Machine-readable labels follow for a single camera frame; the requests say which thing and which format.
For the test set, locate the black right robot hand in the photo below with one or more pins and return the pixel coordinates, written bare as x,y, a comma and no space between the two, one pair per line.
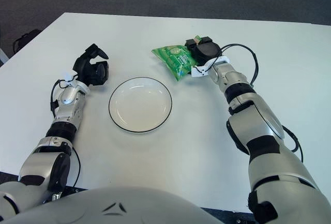
205,50

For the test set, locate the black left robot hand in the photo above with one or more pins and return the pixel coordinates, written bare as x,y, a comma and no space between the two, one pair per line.
90,72

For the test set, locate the green potato chips bag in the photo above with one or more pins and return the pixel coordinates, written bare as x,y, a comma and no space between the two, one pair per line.
173,56

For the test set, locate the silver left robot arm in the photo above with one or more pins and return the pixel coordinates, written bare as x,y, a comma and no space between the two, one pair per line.
38,162

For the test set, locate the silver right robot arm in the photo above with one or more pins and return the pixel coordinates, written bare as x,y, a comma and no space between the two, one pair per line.
258,125

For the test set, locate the white plate with black rim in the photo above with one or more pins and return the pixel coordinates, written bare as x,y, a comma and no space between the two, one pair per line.
139,105

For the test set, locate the black backpack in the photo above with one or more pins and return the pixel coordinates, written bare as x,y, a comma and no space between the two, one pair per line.
26,40

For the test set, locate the white table leg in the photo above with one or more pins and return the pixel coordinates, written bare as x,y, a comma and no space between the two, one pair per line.
3,56

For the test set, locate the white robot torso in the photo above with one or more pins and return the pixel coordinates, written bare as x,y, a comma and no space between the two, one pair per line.
129,206

